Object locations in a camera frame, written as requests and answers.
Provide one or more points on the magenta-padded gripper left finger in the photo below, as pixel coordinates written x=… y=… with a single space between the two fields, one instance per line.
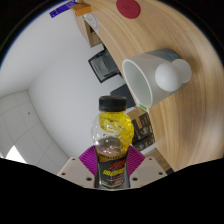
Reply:
x=75 y=171

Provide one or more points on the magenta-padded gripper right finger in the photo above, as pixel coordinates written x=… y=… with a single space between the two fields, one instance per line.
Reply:
x=148 y=171

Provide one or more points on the clear black-capped drink bottle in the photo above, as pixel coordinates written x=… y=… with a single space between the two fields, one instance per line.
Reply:
x=112 y=133

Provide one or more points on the small dark brown box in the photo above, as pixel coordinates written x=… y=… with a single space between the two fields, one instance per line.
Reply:
x=145 y=143

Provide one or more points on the large dark brown box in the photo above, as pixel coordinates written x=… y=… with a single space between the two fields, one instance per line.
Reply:
x=143 y=128

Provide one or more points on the tan cardboard box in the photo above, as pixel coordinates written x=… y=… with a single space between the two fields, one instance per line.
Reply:
x=136 y=114

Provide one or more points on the rectangular ceiling light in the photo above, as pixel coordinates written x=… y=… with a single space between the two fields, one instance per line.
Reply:
x=15 y=156

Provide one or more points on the black padded office chair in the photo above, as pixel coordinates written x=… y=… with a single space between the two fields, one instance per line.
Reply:
x=123 y=93

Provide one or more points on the white mug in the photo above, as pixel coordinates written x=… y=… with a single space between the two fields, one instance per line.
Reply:
x=156 y=73

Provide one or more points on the black mesh office chair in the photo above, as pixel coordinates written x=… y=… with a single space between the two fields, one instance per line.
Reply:
x=104 y=66

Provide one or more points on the wooden side desk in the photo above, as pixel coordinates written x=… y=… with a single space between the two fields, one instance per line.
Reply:
x=93 y=36

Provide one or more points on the orange wooden box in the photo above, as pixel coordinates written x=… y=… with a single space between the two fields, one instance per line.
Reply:
x=82 y=9

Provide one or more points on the purple standing card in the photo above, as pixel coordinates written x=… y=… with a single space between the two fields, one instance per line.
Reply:
x=61 y=9

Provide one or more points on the flat round red coaster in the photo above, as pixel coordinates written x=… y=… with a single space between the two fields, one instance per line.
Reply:
x=128 y=8

